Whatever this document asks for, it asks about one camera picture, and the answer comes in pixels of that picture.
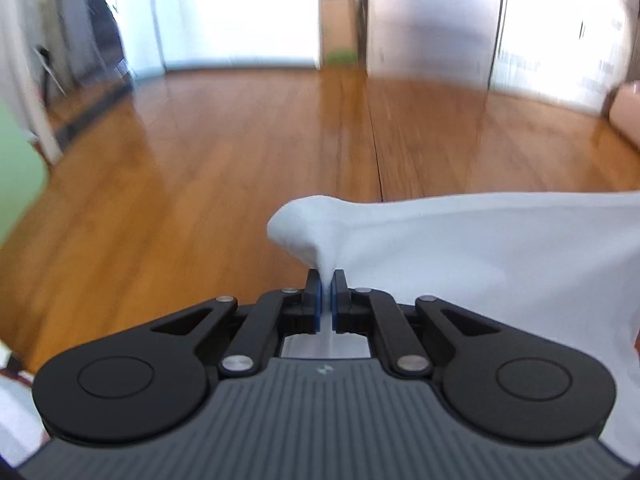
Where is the white sweatshirt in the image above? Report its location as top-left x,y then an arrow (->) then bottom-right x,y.
267,192 -> 639,463

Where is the green object near cabinet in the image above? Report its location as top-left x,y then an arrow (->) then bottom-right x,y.
323,49 -> 359,66

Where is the striped floor rug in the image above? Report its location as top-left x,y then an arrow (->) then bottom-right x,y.
0,342 -> 50,467

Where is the green floor mat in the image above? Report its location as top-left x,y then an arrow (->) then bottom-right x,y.
0,103 -> 49,244

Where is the cardboard box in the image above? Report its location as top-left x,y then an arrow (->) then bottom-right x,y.
320,0 -> 358,65

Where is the white door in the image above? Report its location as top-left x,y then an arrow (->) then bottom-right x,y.
115,0 -> 320,77

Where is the pink handbag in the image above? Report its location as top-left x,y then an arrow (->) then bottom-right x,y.
608,80 -> 640,148

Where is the white drawer cabinet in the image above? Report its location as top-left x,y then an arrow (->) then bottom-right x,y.
367,0 -> 639,114

